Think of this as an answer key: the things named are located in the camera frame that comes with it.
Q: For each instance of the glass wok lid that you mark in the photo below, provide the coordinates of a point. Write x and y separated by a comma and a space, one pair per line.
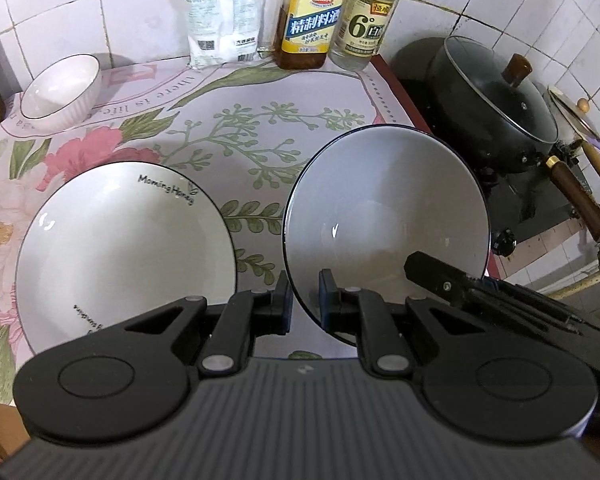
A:
490, 90

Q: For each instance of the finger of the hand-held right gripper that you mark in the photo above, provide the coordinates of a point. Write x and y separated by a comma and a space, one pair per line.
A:
437, 277

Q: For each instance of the black stove knob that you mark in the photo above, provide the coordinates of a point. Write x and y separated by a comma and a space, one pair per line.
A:
505, 241

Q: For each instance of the white bag with red label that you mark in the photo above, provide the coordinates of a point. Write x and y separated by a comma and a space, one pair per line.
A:
205, 20

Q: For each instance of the white plate with black lettering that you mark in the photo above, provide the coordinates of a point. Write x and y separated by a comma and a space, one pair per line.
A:
120, 250

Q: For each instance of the white bag with green print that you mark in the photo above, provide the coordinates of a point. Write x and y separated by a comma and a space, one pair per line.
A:
250, 10

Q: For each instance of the brown wooden lid knob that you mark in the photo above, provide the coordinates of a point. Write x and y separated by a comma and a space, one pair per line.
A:
516, 70

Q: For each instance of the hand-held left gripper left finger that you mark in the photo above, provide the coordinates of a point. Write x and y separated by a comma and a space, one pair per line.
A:
282, 302

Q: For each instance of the brass gas pipe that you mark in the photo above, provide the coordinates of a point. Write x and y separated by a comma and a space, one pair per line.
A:
580, 285

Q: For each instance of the cooking wine bottle yellow label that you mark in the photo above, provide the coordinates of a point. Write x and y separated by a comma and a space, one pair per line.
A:
310, 20

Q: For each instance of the black wok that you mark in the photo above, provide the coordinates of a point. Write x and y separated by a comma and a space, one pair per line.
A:
460, 130

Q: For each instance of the small white ribbed bowl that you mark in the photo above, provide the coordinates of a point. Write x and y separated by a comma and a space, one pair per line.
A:
60, 90

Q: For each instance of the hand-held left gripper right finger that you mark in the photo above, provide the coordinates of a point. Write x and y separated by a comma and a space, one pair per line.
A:
326, 292

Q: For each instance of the large white ribbed bowl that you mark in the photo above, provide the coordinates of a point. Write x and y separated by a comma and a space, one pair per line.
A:
380, 200

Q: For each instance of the clear vinegar bottle yellow cap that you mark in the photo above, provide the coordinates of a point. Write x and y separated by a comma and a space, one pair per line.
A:
362, 25

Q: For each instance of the floral table mat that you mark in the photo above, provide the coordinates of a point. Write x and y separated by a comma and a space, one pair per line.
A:
230, 125

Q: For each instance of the black pan with glass lid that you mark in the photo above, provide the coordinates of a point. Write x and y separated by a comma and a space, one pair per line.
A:
525, 200

